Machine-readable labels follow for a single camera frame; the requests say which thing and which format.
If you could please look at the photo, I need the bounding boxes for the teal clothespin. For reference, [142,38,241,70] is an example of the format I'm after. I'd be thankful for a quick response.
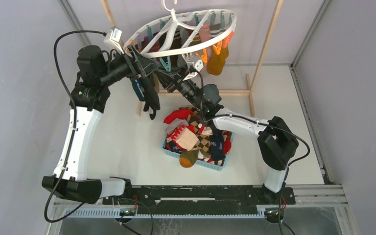
[146,25,153,42]
[159,56,172,71]

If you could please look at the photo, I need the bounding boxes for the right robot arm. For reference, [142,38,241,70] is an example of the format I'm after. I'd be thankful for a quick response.
[155,69,301,204]

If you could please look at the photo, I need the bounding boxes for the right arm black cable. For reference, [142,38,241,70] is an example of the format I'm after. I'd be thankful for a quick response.
[194,70,311,235]

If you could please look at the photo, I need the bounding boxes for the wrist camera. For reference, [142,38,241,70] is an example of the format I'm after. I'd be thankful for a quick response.
[103,26,124,54]
[183,55,204,81]

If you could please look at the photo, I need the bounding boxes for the brown argyle sock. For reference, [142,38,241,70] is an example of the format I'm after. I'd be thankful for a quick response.
[186,107,222,154]

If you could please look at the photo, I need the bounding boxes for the orange clothespin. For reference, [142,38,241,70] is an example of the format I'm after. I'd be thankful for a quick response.
[222,31,234,48]
[195,48,208,64]
[212,41,223,55]

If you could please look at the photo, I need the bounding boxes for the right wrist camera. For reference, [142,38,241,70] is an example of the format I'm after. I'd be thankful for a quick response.
[183,55,204,81]

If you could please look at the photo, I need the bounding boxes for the pink sock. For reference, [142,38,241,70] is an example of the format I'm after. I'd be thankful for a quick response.
[198,25,212,78]

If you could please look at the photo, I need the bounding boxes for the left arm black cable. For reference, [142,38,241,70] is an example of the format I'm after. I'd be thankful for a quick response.
[44,30,108,224]

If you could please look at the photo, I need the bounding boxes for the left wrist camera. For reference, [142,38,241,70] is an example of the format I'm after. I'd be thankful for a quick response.
[103,26,124,54]

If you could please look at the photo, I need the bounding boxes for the navy sock with lettering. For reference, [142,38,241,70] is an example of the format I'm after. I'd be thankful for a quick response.
[165,140,187,154]

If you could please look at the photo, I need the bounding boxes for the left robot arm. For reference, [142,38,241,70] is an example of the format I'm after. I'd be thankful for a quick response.
[42,45,160,204]

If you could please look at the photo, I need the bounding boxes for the mustard yellow sock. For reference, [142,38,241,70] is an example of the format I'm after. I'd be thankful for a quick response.
[207,47,229,75]

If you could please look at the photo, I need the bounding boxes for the light blue plastic basket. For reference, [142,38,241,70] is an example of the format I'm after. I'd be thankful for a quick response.
[162,126,233,171]

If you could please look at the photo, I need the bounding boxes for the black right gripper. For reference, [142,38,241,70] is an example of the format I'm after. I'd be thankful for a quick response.
[153,65,203,111]

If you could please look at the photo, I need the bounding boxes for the brown white-striped sock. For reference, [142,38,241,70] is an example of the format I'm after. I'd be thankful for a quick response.
[170,29,182,67]

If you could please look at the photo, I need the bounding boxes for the wooden rack frame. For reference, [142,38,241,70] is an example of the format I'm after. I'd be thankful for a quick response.
[101,0,284,118]

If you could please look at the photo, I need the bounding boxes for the olive orange-toe sock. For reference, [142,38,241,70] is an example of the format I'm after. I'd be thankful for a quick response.
[179,149,199,168]

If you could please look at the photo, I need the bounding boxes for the red and cream Christmas sock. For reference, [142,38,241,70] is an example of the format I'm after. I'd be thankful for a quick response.
[165,125,198,150]

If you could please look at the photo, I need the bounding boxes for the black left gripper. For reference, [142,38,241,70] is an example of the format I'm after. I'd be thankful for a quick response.
[99,45,161,87]

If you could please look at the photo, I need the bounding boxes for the white round clip hanger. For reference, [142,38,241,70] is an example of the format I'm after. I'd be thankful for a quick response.
[124,0,237,58]

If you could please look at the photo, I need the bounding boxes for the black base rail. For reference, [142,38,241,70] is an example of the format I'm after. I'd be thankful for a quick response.
[101,185,296,208]

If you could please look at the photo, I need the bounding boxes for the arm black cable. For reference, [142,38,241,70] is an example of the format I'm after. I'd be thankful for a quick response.
[194,70,311,235]
[44,30,108,224]

